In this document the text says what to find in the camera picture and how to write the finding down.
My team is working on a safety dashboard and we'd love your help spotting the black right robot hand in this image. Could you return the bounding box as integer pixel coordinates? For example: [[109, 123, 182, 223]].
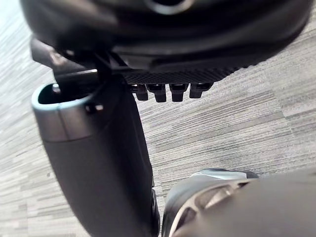
[[19, 0, 312, 237]]

